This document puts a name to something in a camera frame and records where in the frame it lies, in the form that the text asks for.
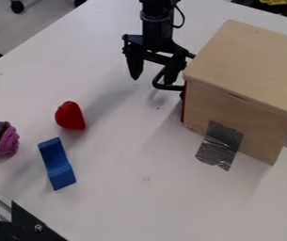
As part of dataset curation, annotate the cabinet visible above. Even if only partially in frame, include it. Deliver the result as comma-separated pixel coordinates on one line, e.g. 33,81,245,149
182,19,287,166

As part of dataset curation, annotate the blue toy block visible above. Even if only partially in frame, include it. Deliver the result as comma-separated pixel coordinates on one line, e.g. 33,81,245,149
36,137,78,191

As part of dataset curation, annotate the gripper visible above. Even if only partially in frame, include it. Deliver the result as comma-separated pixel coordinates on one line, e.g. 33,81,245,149
120,18,198,87

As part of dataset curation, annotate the red toy strawberry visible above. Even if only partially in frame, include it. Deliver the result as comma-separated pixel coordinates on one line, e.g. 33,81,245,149
54,100,88,131

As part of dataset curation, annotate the office chair base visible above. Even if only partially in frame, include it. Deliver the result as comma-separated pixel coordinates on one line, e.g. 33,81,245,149
8,0,88,14

